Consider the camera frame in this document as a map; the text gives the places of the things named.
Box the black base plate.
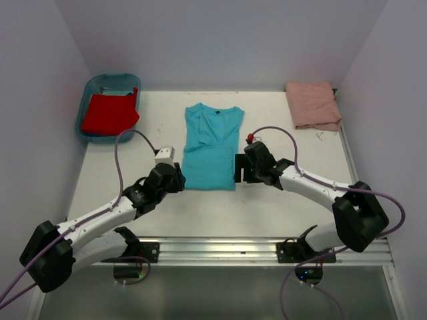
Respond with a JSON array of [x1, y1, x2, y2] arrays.
[[136, 241, 160, 263], [276, 239, 336, 263]]

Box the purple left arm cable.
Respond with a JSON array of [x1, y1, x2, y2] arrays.
[[0, 129, 159, 307]]

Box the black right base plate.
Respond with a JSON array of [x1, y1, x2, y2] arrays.
[[276, 239, 336, 263]]

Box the red t-shirt in bin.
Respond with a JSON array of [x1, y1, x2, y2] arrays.
[[80, 87, 139, 136]]

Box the teal t-shirt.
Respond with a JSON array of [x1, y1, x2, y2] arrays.
[[182, 103, 245, 191]]

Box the aluminium mounting rail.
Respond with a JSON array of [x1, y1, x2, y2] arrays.
[[139, 237, 394, 267]]

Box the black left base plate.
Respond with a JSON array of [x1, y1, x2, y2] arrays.
[[136, 241, 160, 263]]

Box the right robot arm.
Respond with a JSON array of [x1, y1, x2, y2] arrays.
[[234, 141, 389, 262]]

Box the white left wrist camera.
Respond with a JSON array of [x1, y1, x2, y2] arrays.
[[154, 146, 175, 167]]

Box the folded pink t-shirt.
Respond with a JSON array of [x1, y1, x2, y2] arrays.
[[285, 81, 342, 132]]

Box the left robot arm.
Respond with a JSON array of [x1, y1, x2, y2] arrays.
[[19, 163, 185, 293]]

